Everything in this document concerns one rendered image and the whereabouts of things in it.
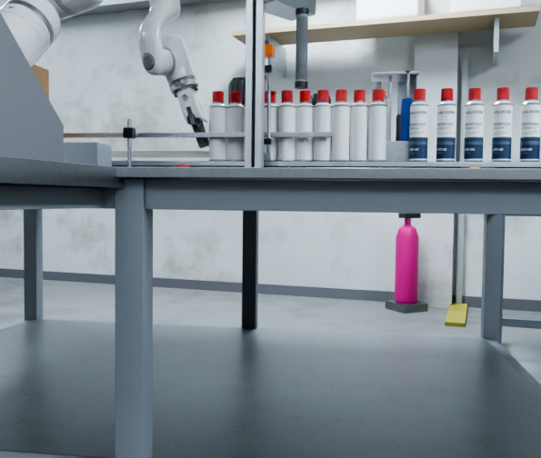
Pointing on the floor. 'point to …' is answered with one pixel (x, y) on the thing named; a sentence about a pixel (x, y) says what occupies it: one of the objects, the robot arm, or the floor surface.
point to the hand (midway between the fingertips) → (203, 140)
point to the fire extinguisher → (406, 269)
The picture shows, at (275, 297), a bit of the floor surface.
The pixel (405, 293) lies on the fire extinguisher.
